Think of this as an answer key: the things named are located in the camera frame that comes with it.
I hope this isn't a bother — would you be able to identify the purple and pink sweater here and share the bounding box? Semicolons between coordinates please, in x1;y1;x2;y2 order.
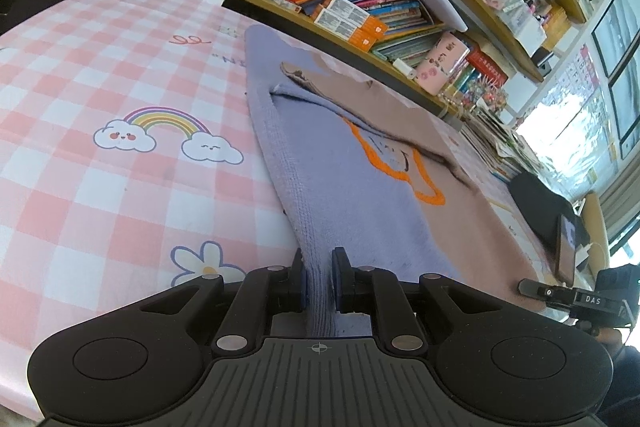
245;25;541;337

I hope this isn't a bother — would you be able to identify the person's right hand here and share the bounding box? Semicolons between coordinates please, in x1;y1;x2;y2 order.
597;329;624;351

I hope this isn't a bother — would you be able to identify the smartphone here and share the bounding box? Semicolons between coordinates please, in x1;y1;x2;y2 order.
555;215;576;286

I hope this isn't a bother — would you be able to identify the black bag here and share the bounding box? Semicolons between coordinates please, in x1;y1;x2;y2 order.
508;172;590;251

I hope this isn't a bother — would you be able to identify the stack of magazines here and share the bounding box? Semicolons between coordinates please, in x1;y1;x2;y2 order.
460;108;546;181

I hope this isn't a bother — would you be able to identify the pink checkered table mat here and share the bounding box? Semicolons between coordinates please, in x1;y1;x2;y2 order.
1;0;297;421

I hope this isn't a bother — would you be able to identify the pink sticker cup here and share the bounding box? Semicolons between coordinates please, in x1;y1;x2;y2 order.
416;31;470;95

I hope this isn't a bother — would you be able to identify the lower orange white box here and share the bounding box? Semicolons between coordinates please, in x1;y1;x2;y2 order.
310;6;376;52

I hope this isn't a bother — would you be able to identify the orange white box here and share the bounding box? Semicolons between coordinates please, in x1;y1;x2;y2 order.
321;0;388;39
310;6;376;52

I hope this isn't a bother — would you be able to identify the upper orange white box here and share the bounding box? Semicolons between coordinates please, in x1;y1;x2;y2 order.
321;0;388;39

